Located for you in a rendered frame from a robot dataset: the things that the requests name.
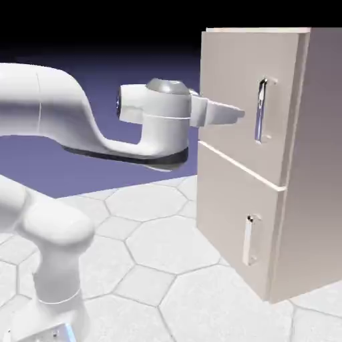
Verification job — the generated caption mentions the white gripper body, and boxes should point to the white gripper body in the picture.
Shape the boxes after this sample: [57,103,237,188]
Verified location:
[206,96,246,126]

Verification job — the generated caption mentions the tall beige cabinet door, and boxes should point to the tall beige cabinet door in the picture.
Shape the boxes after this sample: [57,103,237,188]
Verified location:
[198,31,311,187]

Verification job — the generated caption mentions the short beige cabinet door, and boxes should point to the short beige cabinet door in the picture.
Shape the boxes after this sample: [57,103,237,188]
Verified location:
[195,140,288,305]

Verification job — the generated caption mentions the beige painted cabinet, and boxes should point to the beige painted cabinet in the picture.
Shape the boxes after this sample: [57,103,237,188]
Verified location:
[195,26,342,305]

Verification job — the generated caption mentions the shiny silver door handle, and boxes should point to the shiny silver door handle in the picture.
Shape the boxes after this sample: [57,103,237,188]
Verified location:
[254,75,279,145]

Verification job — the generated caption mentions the pale matte door handle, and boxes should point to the pale matte door handle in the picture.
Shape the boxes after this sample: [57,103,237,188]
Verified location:
[242,212,263,267]

